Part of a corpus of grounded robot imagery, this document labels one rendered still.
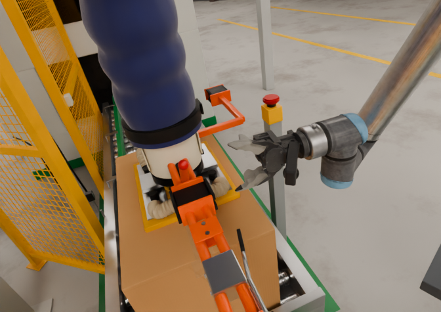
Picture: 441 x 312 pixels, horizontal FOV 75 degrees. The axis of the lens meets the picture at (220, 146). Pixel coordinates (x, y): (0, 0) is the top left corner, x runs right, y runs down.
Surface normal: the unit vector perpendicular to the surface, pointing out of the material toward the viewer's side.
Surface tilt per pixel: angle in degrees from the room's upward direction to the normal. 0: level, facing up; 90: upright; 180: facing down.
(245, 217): 0
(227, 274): 0
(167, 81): 108
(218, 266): 0
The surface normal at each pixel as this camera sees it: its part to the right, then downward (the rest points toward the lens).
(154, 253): -0.15, -0.82
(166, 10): 0.83, -0.07
